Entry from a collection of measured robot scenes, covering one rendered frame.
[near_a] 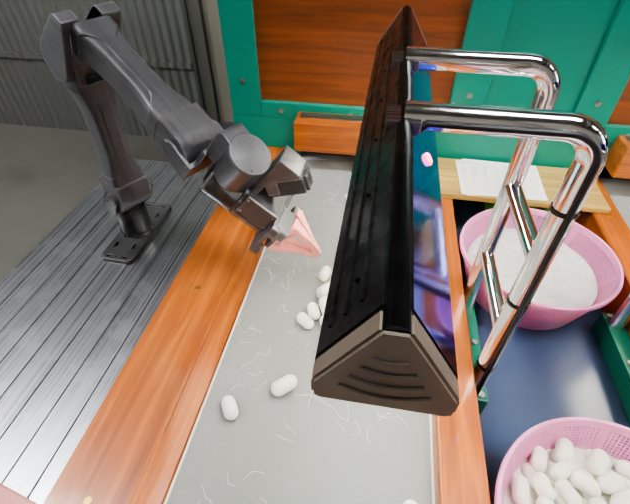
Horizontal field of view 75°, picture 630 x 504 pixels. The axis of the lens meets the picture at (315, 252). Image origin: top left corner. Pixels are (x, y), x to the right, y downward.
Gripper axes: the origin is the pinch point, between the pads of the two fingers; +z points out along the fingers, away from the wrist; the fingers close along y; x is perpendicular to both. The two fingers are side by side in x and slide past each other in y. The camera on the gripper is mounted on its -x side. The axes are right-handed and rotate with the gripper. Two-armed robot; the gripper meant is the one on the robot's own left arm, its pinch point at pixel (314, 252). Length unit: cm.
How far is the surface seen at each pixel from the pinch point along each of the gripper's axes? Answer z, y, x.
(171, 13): -78, 177, 76
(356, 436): 12.6, -24.3, -0.1
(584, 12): 15, 43, -46
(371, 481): 14.4, -29.2, -1.5
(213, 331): -6.1, -13.5, 12.8
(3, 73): -147, 177, 181
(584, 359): 44.1, -2.1, -17.7
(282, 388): 3.4, -20.6, 5.1
